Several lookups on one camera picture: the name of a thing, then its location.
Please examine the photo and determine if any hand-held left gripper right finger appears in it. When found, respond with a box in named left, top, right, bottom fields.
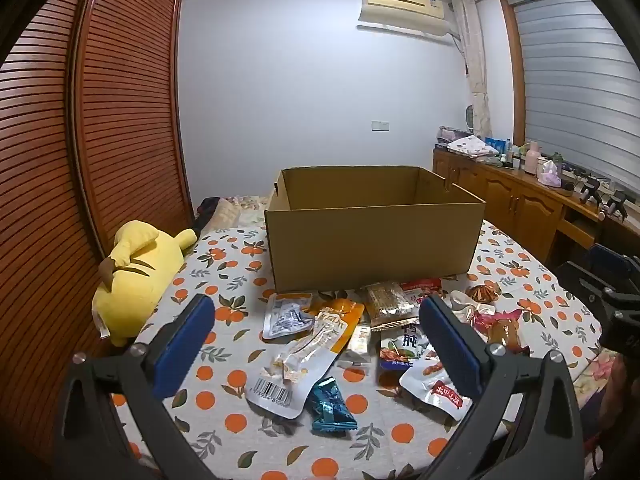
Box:
left=415, top=294, right=586, bottom=480

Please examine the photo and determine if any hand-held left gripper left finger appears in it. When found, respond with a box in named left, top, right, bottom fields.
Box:
left=51, top=294, right=217, bottom=480

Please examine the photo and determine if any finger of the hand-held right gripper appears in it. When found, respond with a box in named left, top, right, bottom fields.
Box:
left=555, top=243, right=640, bottom=318

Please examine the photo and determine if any pink snack wrapper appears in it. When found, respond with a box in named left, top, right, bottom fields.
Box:
left=472, top=308, right=523, bottom=331

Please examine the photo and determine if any amber snack packet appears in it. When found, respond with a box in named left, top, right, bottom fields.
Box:
left=487, top=320, right=529, bottom=357

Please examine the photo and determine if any clear red-brown snack packet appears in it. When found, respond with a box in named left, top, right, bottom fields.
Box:
left=465, top=282, right=503, bottom=304

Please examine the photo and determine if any brown cracker packet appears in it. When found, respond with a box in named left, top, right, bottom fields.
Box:
left=360, top=282, right=419, bottom=329

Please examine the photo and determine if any orange white snack packet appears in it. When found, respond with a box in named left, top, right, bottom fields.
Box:
left=245, top=297, right=365, bottom=418

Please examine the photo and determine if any brown cardboard box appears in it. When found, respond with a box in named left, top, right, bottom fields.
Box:
left=264, top=165, right=487, bottom=294

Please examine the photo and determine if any white red snack packet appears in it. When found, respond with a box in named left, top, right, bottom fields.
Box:
left=398, top=357, right=474, bottom=421

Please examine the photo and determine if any white green snack packet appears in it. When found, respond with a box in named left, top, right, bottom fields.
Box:
left=377, top=322, right=432, bottom=374

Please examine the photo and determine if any orange fruit print blanket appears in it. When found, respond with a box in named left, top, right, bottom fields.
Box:
left=107, top=219, right=610, bottom=480

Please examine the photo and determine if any black stand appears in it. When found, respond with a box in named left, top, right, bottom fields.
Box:
left=604, top=190, right=631, bottom=222
left=579, top=176, right=603, bottom=207

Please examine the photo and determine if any yellow plush toy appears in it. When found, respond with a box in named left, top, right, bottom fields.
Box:
left=91, top=219, right=197, bottom=347

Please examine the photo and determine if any small white snack packet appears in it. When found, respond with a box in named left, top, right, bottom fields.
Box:
left=337, top=322, right=374, bottom=369

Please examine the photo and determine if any purple tissue pack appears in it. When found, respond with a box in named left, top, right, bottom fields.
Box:
left=537, top=160, right=564, bottom=189

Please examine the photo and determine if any white blue snack packet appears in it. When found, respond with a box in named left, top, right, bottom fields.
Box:
left=261, top=291, right=315, bottom=341

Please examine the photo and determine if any wooden cabinet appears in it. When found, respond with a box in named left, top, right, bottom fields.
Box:
left=432, top=147, right=640, bottom=283

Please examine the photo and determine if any pink bottle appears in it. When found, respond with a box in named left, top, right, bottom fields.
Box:
left=522, top=142, right=541, bottom=176

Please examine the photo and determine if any teal candy wrapper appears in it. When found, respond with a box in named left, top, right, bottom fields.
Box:
left=306, top=377, right=359, bottom=434

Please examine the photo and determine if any dark cloth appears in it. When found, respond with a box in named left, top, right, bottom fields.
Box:
left=197, top=197, right=224, bottom=227

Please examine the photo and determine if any floral bed quilt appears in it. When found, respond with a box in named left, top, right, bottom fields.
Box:
left=200, top=194, right=272, bottom=235

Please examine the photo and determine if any grey window blind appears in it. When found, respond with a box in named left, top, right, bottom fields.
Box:
left=511, top=0, right=640, bottom=197

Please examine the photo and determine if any folded floral cloth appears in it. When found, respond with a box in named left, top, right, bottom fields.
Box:
left=447, top=136, right=501, bottom=157

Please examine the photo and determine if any purple patterned bag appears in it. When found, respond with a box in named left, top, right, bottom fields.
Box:
left=437, top=126, right=474, bottom=144

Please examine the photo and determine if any cream floral curtain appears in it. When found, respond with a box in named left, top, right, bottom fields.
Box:
left=451, top=0, right=494, bottom=139

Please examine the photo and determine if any wooden louvered wardrobe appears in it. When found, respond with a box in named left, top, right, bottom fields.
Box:
left=0, top=0, right=197, bottom=461

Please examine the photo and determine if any wall air conditioner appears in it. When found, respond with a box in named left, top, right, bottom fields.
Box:
left=356, top=0, right=448, bottom=37

